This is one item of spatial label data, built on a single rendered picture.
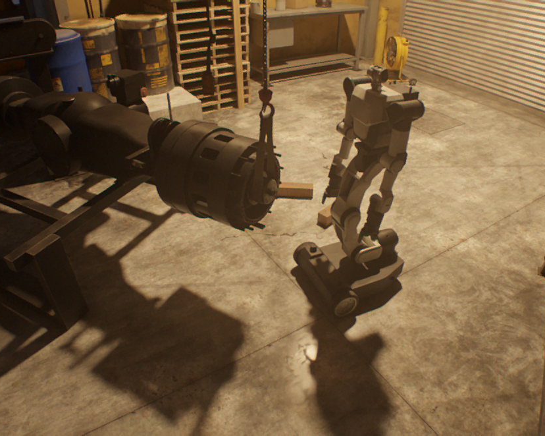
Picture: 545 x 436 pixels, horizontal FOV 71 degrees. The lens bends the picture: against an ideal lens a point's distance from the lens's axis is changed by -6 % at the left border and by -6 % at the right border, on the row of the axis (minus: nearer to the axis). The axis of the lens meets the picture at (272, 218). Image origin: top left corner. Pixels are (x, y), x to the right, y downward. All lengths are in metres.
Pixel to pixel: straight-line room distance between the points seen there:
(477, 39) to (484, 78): 0.61
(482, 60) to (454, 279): 4.76
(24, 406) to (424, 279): 2.66
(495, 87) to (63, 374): 6.71
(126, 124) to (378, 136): 1.56
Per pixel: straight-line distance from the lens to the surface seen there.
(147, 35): 5.08
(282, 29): 6.82
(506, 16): 7.10
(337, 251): 2.89
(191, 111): 4.87
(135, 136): 2.68
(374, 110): 2.13
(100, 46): 4.97
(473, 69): 7.40
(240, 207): 2.10
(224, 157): 2.11
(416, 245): 3.37
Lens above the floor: 2.02
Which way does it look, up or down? 36 degrees down
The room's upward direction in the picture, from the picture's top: straight up
